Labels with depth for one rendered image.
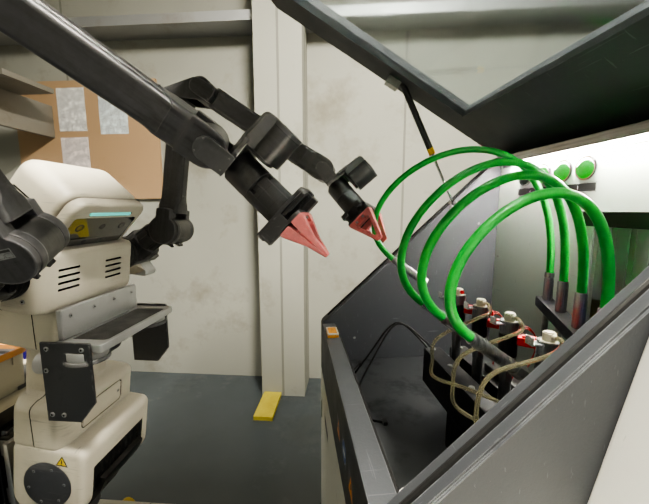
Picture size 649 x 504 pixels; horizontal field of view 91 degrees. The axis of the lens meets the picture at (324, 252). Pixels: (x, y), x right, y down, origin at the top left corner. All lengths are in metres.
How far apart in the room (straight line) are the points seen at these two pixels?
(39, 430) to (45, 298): 0.28
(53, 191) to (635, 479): 0.91
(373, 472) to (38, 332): 0.70
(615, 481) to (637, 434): 0.05
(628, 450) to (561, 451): 0.06
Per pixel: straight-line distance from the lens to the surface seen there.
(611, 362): 0.45
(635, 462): 0.47
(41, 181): 0.80
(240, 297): 2.54
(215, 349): 2.75
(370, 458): 0.54
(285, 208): 0.49
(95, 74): 0.53
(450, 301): 0.44
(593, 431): 0.47
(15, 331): 0.93
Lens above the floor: 1.29
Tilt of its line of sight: 8 degrees down
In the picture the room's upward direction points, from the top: straight up
